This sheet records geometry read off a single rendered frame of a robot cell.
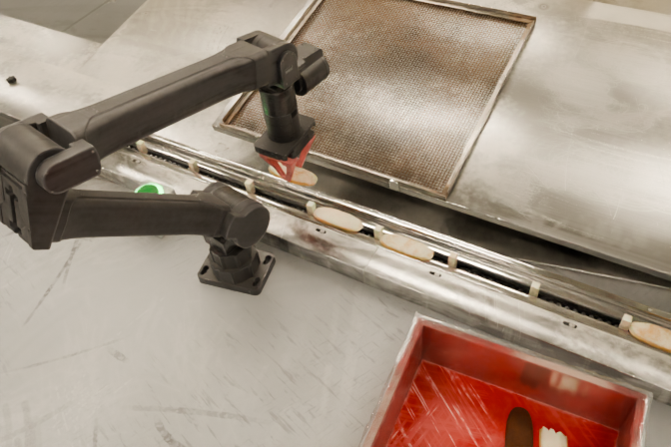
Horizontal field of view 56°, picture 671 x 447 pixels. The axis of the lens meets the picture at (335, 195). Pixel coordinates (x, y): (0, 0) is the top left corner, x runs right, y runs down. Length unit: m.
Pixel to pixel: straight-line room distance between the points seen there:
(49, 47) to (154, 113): 1.13
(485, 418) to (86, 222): 0.61
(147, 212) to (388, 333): 0.43
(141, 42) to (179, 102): 0.98
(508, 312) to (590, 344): 0.12
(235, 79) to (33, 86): 0.76
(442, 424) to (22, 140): 0.67
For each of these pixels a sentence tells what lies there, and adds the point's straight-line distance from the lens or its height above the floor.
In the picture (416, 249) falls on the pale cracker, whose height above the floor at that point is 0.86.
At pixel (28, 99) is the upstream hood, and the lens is 1.56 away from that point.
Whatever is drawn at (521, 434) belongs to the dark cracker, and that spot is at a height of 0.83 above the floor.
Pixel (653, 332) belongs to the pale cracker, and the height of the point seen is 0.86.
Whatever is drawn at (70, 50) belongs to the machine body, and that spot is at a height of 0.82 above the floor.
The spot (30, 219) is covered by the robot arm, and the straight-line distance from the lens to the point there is 0.78.
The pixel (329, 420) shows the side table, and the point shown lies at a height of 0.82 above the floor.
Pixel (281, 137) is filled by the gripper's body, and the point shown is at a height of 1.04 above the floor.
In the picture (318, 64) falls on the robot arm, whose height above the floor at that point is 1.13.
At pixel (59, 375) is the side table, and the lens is 1.15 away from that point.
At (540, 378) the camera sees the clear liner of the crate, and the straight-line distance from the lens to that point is 0.95.
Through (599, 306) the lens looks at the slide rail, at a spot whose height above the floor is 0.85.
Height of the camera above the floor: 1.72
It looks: 46 degrees down
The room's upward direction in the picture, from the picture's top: 6 degrees counter-clockwise
